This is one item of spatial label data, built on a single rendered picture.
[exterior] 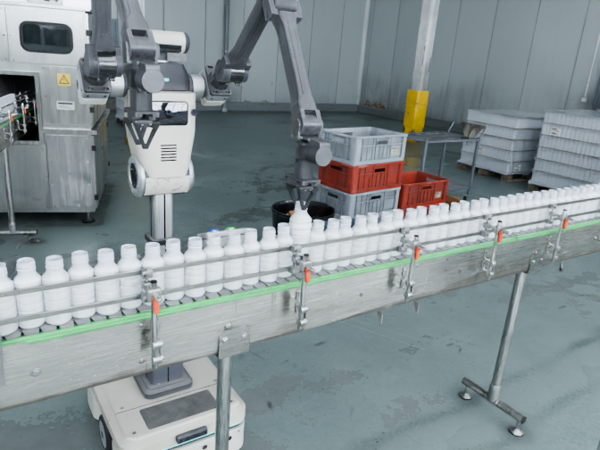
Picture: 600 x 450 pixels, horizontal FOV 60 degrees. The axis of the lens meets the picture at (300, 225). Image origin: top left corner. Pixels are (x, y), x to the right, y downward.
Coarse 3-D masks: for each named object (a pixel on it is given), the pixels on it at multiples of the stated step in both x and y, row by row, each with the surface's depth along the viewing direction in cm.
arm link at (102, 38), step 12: (96, 0) 152; (108, 0) 154; (96, 12) 154; (108, 12) 155; (96, 24) 155; (108, 24) 157; (96, 36) 157; (108, 36) 158; (96, 48) 158; (108, 48) 160; (120, 48) 162; (84, 60) 163; (96, 60) 159; (120, 60) 163; (96, 72) 160; (120, 72) 164
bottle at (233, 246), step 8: (232, 232) 148; (232, 240) 146; (240, 240) 147; (224, 248) 147; (232, 248) 146; (240, 248) 147; (224, 264) 148; (232, 264) 147; (240, 264) 148; (224, 272) 148; (232, 272) 147; (240, 272) 149; (240, 280) 150; (232, 288) 149
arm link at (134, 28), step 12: (120, 0) 133; (132, 0) 133; (120, 12) 134; (132, 12) 132; (132, 24) 131; (144, 24) 132; (132, 36) 129; (144, 36) 134; (132, 48) 129; (144, 48) 131
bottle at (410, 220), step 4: (408, 208) 186; (412, 208) 186; (408, 212) 184; (412, 212) 183; (416, 212) 184; (408, 216) 184; (412, 216) 183; (404, 220) 185; (408, 220) 184; (412, 220) 184; (416, 220) 185; (408, 224) 183; (412, 224) 183; (416, 224) 184; (412, 232) 184; (416, 232) 186; (408, 236) 185; (412, 236) 185; (404, 244) 186; (408, 244) 186; (408, 248) 186; (408, 252) 187
